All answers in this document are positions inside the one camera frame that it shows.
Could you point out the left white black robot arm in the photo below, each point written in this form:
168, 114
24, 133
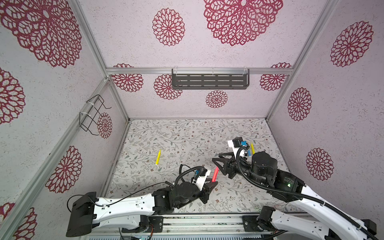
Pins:
132, 213

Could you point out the pink highlighter pen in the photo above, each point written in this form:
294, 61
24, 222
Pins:
216, 172

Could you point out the black wire wall basket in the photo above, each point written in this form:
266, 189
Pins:
96, 120

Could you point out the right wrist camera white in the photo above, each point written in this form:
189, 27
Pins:
238, 142

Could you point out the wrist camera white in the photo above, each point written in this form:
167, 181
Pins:
201, 177
238, 142

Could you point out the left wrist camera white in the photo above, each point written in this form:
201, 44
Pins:
201, 177

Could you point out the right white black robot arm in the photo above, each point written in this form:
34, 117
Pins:
330, 222

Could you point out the dark grey wall shelf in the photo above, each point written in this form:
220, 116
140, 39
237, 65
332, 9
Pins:
209, 81

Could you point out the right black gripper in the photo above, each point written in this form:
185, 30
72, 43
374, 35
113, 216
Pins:
233, 164

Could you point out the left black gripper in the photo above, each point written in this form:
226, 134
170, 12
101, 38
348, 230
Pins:
204, 194

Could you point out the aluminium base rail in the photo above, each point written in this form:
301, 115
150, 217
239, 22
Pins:
204, 225

